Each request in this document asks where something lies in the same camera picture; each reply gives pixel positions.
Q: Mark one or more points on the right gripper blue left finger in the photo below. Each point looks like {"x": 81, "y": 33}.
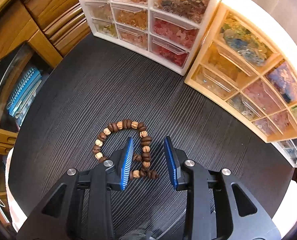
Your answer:
{"x": 124, "y": 164}

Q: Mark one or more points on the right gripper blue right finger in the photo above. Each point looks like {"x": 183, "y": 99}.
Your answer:
{"x": 173, "y": 165}

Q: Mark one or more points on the clear small drawer organizer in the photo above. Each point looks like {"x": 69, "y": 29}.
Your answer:
{"x": 288, "y": 148}

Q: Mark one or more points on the blue spiral notebooks stack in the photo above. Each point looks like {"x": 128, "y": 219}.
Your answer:
{"x": 23, "y": 95}

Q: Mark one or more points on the yellow nine-drawer bead organizer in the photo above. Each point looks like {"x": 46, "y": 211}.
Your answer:
{"x": 248, "y": 66}

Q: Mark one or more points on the white nine-drawer bead organizer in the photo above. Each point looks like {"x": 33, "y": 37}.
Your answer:
{"x": 169, "y": 32}

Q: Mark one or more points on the wooden drawer cabinet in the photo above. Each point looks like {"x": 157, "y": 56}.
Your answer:
{"x": 48, "y": 28}

